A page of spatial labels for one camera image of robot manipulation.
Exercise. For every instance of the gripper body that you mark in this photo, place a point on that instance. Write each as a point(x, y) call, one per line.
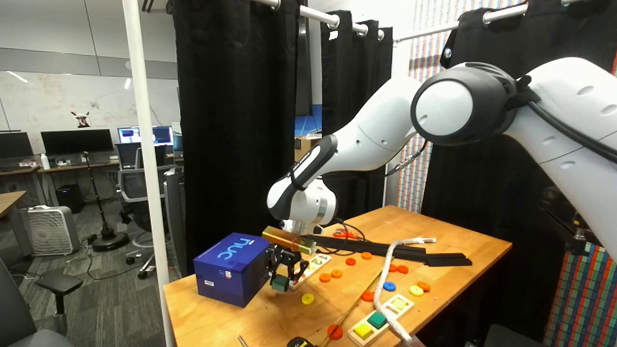
point(284, 258)

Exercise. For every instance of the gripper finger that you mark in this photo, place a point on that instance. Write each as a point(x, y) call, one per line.
point(273, 275)
point(296, 273)

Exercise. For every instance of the green square block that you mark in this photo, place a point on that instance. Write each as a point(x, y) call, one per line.
point(280, 284)
point(377, 319)

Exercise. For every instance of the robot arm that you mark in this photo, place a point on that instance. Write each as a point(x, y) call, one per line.
point(564, 120)

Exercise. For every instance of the yellow square block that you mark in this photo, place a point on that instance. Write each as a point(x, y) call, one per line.
point(362, 331)

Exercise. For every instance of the wooden shape sorter board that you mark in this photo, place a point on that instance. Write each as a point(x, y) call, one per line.
point(315, 265)
point(385, 318)

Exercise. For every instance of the yellow disc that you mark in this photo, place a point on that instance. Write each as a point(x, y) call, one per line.
point(307, 299)
point(416, 290)

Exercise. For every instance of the blue cardboard box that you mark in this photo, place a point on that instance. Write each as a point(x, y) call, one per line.
point(231, 270)

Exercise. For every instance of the orange rings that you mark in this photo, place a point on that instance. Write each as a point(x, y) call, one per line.
point(343, 234)

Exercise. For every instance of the thin wooden stick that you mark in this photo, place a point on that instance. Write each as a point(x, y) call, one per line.
point(352, 308)

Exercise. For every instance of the black yellow tape measure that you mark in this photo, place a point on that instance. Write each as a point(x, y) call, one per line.
point(301, 343)

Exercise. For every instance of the long black strip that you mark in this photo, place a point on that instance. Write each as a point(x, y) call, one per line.
point(385, 250)

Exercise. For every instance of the blue disc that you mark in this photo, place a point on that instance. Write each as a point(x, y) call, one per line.
point(389, 286)

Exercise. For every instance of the black curtain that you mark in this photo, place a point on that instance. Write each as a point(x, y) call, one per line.
point(482, 193)
point(231, 120)
point(356, 96)

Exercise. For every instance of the grey mesh office chair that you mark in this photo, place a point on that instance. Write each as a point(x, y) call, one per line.
point(137, 193)

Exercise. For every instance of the black stand with round base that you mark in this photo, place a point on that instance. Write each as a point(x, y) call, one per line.
point(103, 226)

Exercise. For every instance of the white pole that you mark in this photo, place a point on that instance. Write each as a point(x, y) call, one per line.
point(144, 144)

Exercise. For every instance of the lit monitor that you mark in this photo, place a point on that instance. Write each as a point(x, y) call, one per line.
point(130, 134)

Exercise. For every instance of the black computer tower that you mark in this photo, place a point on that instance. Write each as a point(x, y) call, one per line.
point(70, 197)

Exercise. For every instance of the white box fan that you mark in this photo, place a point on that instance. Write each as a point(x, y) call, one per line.
point(50, 230)

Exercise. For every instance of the wooden desk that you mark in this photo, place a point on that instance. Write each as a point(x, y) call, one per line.
point(62, 167)

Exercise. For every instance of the black monitor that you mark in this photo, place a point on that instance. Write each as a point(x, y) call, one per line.
point(14, 144)
point(77, 141)

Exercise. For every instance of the white curtain rod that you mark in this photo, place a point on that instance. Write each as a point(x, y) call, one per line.
point(318, 14)
point(501, 13)

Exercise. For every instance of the dark office chair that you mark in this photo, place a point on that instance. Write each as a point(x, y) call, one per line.
point(19, 318)

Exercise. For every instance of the wooden table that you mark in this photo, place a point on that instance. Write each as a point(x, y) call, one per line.
point(9, 198)

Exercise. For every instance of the whiteboard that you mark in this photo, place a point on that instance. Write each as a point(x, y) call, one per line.
point(58, 101)

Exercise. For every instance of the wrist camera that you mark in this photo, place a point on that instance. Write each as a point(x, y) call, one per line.
point(284, 239)

